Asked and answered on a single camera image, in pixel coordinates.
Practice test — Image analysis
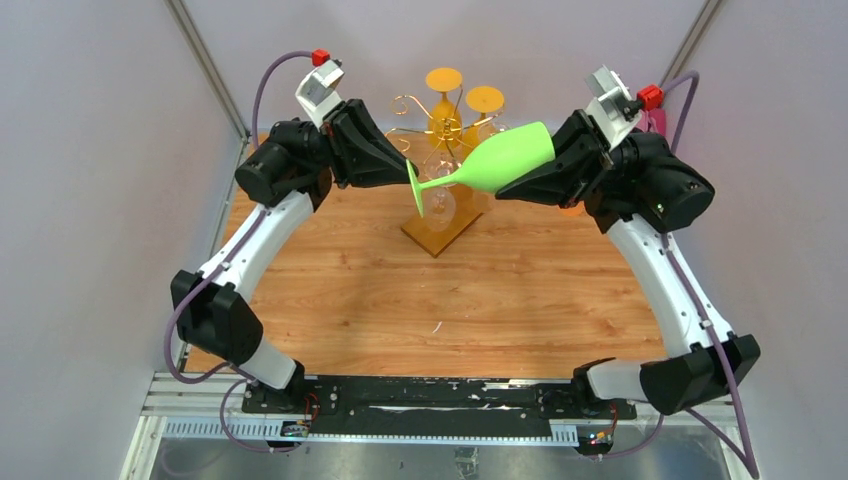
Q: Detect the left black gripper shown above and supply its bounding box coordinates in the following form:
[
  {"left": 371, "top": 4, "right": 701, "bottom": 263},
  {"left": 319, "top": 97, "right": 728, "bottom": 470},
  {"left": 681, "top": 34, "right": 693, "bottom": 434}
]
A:
[{"left": 268, "top": 101, "right": 418, "bottom": 191}]

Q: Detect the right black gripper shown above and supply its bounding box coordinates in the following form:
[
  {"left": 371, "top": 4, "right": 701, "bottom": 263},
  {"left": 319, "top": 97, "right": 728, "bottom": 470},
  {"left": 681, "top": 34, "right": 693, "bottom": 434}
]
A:
[{"left": 491, "top": 110, "right": 669, "bottom": 210}]

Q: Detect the green wine glass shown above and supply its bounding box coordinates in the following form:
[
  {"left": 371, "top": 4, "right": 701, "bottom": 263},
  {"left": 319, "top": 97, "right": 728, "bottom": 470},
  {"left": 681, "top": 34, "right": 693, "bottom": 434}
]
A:
[{"left": 406, "top": 121, "right": 555, "bottom": 217}]

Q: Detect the gold wire glass rack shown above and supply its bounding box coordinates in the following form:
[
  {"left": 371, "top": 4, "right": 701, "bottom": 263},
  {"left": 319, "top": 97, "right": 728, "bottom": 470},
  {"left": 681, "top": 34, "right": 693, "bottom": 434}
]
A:
[{"left": 387, "top": 86, "right": 505, "bottom": 258}]

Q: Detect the orange wine glass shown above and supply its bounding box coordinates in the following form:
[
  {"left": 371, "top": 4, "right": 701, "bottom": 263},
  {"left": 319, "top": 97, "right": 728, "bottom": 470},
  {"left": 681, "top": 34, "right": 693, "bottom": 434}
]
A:
[{"left": 560, "top": 202, "right": 587, "bottom": 218}]

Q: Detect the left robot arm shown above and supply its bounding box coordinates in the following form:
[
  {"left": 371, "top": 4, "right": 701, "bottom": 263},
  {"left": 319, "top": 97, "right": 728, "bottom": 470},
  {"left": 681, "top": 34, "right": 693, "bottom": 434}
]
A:
[{"left": 166, "top": 99, "right": 409, "bottom": 413}]

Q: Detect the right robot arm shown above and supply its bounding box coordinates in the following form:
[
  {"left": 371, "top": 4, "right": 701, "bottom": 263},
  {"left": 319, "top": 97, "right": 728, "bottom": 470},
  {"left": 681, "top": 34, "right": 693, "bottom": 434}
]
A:
[{"left": 490, "top": 110, "right": 761, "bottom": 418}]

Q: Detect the front clear wine glass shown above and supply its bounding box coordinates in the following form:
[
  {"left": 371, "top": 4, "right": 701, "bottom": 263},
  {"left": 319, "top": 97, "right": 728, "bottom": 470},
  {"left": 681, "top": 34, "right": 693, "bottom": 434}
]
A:
[{"left": 422, "top": 150, "right": 461, "bottom": 232}]

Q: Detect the clear wine glass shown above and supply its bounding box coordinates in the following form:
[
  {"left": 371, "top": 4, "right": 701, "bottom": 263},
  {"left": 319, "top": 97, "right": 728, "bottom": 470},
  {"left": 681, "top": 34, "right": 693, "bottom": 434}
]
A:
[
  {"left": 472, "top": 122, "right": 509, "bottom": 213},
  {"left": 422, "top": 150, "right": 461, "bottom": 232}
]

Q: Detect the rear yellow wine glass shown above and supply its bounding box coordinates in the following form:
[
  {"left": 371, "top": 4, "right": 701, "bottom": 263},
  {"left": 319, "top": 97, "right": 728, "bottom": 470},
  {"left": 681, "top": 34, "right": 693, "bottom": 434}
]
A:
[{"left": 425, "top": 67, "right": 463, "bottom": 152}]

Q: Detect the yellow wine glass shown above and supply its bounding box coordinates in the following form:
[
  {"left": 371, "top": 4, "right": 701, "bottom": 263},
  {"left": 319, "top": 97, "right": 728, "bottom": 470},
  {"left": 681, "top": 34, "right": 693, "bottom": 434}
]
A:
[
  {"left": 463, "top": 85, "right": 505, "bottom": 153},
  {"left": 425, "top": 67, "right": 463, "bottom": 152}
]

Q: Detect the right clear wine glass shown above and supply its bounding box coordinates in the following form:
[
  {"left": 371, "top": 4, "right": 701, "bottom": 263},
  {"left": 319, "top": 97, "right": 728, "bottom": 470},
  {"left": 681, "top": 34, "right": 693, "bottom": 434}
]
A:
[{"left": 472, "top": 122, "right": 509, "bottom": 213}]

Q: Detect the right yellow wine glass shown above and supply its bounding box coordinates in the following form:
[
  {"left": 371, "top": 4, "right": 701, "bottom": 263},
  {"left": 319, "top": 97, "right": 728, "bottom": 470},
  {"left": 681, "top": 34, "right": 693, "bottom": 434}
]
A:
[{"left": 463, "top": 85, "right": 505, "bottom": 153}]

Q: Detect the pink camouflage cloth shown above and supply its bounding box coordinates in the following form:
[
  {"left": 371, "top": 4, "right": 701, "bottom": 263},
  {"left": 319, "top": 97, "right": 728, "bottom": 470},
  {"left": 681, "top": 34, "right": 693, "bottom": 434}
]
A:
[{"left": 636, "top": 107, "right": 668, "bottom": 136}]

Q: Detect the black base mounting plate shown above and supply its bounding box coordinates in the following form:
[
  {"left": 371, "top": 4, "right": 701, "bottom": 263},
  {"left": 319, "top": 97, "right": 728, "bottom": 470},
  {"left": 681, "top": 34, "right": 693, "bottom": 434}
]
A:
[{"left": 241, "top": 375, "right": 636, "bottom": 440}]

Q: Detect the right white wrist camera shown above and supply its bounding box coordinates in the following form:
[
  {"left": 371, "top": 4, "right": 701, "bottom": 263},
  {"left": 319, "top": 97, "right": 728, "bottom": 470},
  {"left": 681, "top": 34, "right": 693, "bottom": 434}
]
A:
[{"left": 584, "top": 65, "right": 642, "bottom": 152}]

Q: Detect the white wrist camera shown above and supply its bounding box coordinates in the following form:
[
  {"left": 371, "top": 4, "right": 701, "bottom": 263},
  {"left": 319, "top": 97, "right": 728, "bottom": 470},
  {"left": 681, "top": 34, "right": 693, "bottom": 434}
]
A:
[
  {"left": 295, "top": 59, "right": 344, "bottom": 127},
  {"left": 584, "top": 65, "right": 642, "bottom": 152}
]

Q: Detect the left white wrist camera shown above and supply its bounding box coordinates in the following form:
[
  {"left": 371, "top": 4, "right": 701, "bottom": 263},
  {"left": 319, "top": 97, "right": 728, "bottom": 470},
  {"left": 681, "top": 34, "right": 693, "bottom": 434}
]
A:
[{"left": 295, "top": 59, "right": 344, "bottom": 127}]

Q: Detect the aluminium frame rail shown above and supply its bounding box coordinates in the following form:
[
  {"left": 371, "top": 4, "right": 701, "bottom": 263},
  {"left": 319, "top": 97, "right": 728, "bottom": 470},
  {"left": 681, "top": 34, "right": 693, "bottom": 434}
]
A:
[{"left": 119, "top": 370, "right": 763, "bottom": 480}]

